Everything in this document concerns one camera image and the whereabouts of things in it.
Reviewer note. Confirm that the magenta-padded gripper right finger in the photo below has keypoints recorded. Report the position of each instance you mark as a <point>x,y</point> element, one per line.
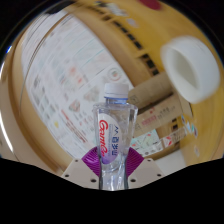
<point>146,171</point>

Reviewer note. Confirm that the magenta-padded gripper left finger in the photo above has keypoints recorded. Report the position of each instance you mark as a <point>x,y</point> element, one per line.
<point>78,171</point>

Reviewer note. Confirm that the clear plastic water bottle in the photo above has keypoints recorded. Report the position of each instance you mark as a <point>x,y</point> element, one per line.
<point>115,133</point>

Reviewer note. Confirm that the brown cardboard box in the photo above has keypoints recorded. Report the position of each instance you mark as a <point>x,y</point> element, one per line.
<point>156,106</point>

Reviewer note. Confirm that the white ceramic mug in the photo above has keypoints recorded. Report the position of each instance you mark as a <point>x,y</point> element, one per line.
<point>191,71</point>

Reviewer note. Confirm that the flat round red coaster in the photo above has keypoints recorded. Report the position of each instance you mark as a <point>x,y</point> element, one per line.
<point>150,3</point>

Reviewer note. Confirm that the white diagram wall poster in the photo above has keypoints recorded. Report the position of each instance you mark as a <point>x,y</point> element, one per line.
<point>66,83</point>

